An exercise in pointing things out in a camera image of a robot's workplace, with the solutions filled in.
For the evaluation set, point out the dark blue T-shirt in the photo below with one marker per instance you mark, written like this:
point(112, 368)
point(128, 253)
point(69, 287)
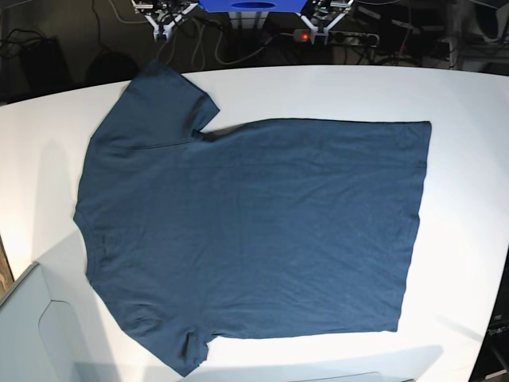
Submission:
point(279, 228)

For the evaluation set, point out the blue box on stand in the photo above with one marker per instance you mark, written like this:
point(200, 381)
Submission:
point(285, 6)

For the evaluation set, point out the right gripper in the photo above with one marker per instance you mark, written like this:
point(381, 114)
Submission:
point(164, 15)

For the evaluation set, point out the black power strip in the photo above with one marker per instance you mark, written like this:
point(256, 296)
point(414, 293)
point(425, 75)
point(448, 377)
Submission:
point(344, 38)

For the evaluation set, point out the grey plastic bin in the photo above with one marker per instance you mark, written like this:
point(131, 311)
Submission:
point(41, 338)

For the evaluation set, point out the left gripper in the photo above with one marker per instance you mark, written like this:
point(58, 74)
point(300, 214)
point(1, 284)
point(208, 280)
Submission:
point(320, 16)

